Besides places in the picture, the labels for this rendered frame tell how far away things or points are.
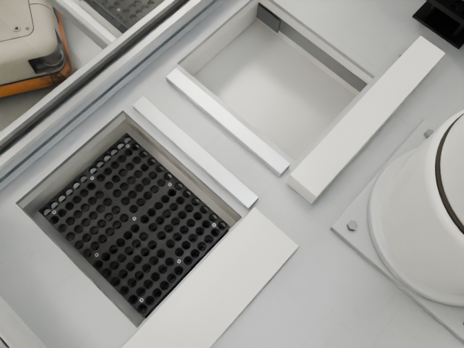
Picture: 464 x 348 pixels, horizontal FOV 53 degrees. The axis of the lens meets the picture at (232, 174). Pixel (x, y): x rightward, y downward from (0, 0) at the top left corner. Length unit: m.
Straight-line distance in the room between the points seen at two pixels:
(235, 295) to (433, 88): 0.45
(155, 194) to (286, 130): 0.27
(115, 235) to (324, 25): 0.47
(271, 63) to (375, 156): 0.30
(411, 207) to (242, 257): 0.22
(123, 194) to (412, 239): 0.41
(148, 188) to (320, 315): 0.31
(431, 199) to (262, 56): 0.49
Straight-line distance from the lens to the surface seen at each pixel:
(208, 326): 0.62
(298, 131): 0.84
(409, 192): 0.57
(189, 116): 0.71
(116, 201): 0.72
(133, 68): 0.74
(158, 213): 0.70
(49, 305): 0.66
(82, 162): 0.82
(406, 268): 0.65
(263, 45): 0.93
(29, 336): 0.64
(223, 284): 0.62
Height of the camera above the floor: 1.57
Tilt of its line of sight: 69 degrees down
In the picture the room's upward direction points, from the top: 7 degrees clockwise
